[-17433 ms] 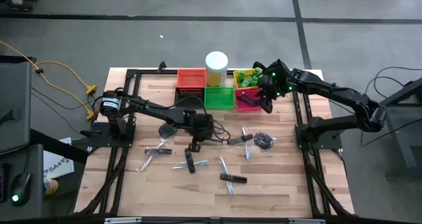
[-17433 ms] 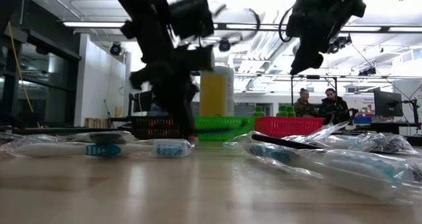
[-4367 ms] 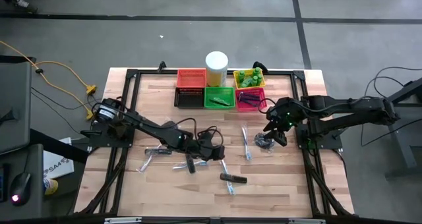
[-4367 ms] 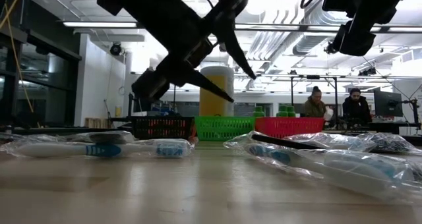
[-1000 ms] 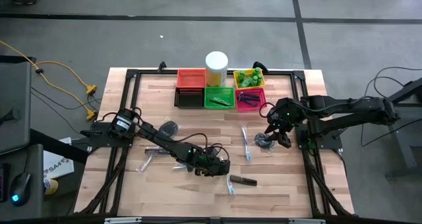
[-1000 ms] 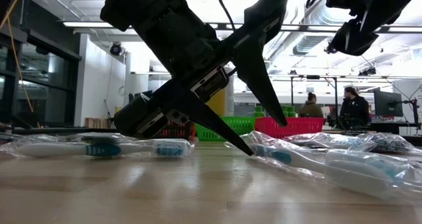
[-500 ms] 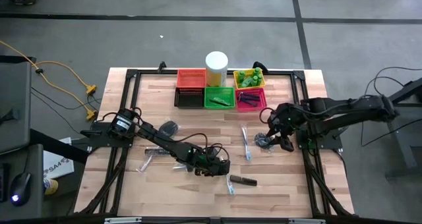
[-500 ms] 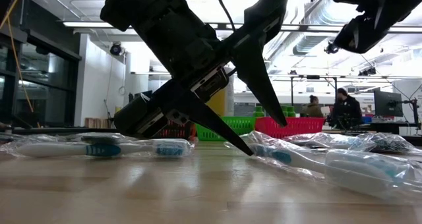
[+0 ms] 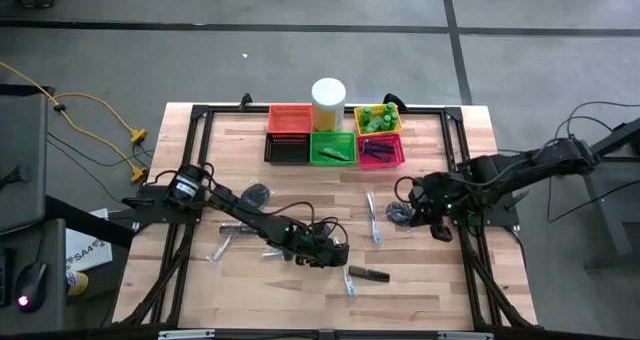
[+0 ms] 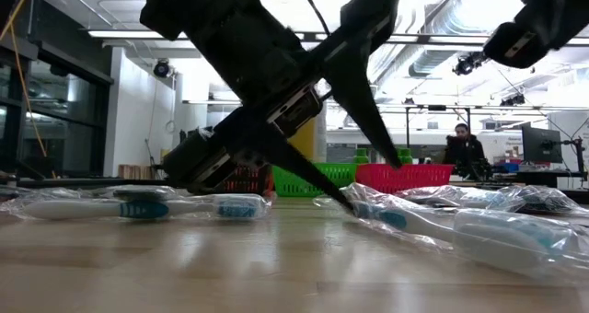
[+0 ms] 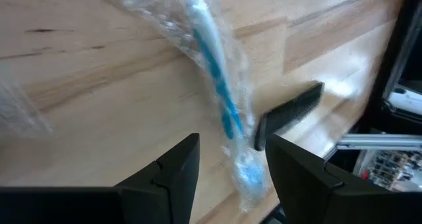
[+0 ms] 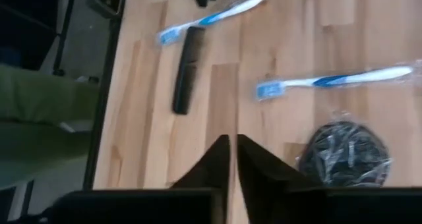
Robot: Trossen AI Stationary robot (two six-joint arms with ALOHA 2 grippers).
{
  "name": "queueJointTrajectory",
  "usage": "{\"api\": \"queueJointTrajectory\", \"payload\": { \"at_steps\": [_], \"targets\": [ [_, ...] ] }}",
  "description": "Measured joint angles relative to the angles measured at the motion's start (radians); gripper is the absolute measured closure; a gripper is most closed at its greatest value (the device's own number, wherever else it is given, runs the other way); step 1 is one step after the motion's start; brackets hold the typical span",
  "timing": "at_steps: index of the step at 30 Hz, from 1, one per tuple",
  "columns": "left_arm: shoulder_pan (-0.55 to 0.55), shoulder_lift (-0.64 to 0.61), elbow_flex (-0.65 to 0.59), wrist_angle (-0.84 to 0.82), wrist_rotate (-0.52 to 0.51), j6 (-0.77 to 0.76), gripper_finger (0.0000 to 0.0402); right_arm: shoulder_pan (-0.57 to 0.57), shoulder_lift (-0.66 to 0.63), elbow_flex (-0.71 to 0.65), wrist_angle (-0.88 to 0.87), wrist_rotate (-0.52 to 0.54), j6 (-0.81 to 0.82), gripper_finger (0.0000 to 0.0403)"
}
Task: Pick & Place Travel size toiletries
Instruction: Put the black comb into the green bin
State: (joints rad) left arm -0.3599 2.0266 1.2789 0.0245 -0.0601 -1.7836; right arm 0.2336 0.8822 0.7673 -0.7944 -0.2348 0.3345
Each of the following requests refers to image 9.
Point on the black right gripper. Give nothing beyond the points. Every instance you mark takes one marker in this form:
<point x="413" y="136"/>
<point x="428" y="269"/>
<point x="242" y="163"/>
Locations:
<point x="435" y="200"/>

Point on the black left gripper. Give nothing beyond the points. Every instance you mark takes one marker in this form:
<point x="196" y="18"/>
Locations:
<point x="317" y="245"/>

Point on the blue white toothbrush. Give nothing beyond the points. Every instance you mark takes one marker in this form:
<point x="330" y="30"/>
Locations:
<point x="348" y="280"/>
<point x="272" y="254"/>
<point x="372" y="215"/>

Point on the black comb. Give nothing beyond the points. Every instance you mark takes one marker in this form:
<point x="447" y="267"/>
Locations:
<point x="334" y="154"/>
<point x="237" y="229"/>
<point x="369" y="274"/>

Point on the blue disposable razor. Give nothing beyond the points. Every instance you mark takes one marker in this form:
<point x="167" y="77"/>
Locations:
<point x="381" y="157"/>
<point x="382" y="150"/>
<point x="378" y="144"/>

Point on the green shampoo bottle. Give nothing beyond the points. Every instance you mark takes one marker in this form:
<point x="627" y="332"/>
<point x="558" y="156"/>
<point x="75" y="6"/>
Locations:
<point x="395" y="119"/>
<point x="389" y="108"/>
<point x="386" y="121"/>
<point x="375" y="125"/>
<point x="366" y="114"/>

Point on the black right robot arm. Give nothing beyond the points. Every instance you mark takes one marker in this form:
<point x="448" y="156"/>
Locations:
<point x="525" y="167"/>

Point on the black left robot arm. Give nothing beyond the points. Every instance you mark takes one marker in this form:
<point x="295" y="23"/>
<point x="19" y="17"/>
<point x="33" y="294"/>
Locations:
<point x="240" y="212"/>

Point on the red plastic basket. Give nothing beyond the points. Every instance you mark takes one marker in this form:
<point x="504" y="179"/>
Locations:
<point x="365" y="164"/>

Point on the red white toothbrush in bag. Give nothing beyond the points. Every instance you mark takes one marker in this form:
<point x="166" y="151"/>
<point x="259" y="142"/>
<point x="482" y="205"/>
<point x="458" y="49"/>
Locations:
<point x="220" y="250"/>

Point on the black plastic basket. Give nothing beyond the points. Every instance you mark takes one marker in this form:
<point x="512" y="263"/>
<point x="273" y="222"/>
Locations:
<point x="286" y="149"/>

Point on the green plastic basket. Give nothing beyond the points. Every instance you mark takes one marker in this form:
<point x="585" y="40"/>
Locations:
<point x="332" y="142"/>

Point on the yellow plastic basket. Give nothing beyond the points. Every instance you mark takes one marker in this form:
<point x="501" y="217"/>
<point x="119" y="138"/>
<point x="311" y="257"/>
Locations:
<point x="357" y="115"/>

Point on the orange plastic basket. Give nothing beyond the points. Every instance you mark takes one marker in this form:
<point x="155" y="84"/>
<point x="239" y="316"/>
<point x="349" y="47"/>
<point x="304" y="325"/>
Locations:
<point x="290" y="119"/>

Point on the yellow white wipes canister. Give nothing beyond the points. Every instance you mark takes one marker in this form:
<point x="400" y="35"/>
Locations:
<point x="328" y="102"/>

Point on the black desk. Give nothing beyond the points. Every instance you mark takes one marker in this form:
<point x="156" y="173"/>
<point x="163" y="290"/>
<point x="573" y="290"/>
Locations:
<point x="615" y="190"/>

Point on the black desk support bar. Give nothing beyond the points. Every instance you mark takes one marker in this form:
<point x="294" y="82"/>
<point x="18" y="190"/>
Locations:
<point x="90" y="222"/>

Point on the yellow blue small container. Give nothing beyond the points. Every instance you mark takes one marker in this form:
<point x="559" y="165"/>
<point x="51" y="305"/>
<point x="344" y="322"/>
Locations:
<point x="77" y="283"/>

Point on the black computer mouse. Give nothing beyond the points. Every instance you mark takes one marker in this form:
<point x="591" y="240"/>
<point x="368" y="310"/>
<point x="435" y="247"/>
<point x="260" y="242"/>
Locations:
<point x="31" y="285"/>

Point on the dark keyboard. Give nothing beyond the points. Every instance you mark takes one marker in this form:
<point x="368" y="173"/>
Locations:
<point x="6" y="280"/>

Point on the grey desk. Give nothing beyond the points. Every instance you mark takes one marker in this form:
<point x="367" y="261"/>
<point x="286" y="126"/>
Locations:
<point x="20" y="155"/>

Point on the silver metal bracket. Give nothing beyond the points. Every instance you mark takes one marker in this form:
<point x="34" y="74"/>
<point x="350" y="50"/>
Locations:
<point x="186" y="334"/>
<point x="465" y="335"/>

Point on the black aluminium table frame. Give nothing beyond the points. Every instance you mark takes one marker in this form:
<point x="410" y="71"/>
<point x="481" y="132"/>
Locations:
<point x="235" y="110"/>

